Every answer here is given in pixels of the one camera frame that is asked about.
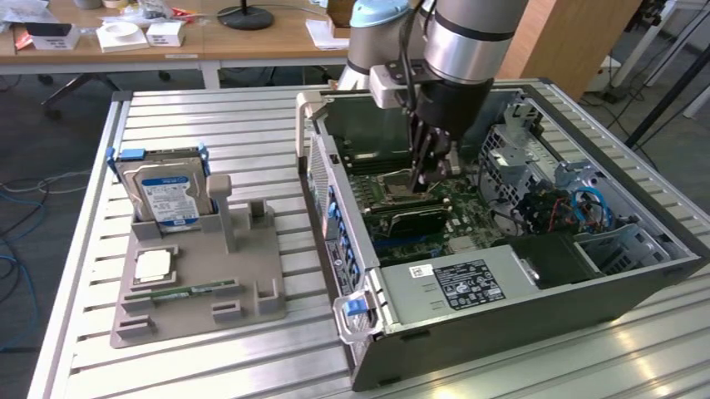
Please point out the blue expansion slot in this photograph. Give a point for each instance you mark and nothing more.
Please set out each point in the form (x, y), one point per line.
(396, 241)

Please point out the metal disk bay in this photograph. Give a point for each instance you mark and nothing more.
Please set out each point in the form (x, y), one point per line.
(515, 166)

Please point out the white box with round tape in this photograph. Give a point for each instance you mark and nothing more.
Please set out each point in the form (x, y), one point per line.
(120, 37)

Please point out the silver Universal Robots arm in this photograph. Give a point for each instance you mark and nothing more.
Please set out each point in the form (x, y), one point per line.
(466, 41)

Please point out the black stand leg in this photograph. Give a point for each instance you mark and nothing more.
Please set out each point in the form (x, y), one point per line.
(665, 91)

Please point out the CPU socket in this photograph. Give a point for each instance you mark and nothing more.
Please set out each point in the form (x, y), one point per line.
(396, 185)

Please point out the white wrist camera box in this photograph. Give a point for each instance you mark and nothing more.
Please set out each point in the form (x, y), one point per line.
(388, 85)

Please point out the white box with black lid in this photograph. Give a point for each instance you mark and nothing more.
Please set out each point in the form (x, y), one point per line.
(53, 36)

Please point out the hard disk with blue carrier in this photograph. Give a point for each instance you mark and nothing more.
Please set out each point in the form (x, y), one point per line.
(163, 199)

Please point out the plain white box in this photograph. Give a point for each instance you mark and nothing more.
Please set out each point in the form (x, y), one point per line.
(165, 35)

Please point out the stack of white papers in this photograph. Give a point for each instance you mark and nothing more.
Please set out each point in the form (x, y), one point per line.
(327, 35)

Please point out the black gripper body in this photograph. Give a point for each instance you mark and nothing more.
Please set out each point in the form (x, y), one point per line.
(451, 104)

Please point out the grey parts rack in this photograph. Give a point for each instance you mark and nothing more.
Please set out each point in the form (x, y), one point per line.
(205, 266)

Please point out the brown cardboard box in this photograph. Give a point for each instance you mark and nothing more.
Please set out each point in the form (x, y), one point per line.
(338, 10)

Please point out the green motherboard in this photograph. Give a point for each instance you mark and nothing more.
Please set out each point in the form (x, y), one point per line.
(471, 220)

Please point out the black chair base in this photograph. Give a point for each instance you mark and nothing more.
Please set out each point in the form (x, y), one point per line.
(77, 89)

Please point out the black graphics card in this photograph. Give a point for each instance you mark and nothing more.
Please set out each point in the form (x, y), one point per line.
(415, 224)

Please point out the open black PC case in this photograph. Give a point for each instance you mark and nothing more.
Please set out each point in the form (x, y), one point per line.
(554, 316)

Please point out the wooden desk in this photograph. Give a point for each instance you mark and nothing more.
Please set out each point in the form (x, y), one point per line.
(83, 56)

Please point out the grey power supply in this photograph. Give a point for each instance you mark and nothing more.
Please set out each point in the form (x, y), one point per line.
(410, 287)

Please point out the black lamp base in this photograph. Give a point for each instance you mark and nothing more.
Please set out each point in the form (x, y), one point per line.
(244, 20)

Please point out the silver CPU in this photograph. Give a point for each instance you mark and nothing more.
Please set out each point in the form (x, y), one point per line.
(153, 267)

